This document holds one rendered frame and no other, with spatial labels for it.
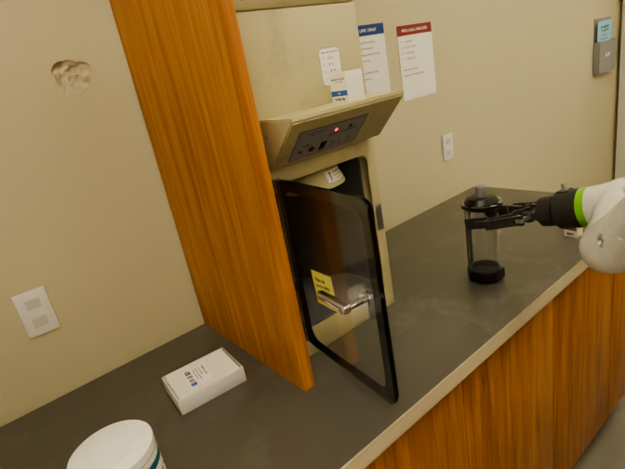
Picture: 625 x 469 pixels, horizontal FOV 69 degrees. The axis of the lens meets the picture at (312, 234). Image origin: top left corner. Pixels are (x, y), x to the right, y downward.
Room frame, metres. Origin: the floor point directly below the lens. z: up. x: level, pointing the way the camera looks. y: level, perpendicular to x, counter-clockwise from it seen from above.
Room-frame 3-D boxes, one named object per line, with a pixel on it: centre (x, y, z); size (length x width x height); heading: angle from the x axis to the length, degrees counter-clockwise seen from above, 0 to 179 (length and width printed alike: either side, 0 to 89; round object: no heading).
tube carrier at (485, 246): (1.18, -0.47, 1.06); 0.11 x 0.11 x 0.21
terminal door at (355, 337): (0.81, -0.02, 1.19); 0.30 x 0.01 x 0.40; 28
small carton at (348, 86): (1.02, -0.13, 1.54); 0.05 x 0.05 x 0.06; 38
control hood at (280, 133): (1.00, -0.10, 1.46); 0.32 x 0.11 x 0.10; 126
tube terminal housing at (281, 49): (1.14, 0.01, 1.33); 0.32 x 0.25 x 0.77; 126
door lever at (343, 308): (0.73, -0.03, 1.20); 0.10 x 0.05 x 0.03; 28
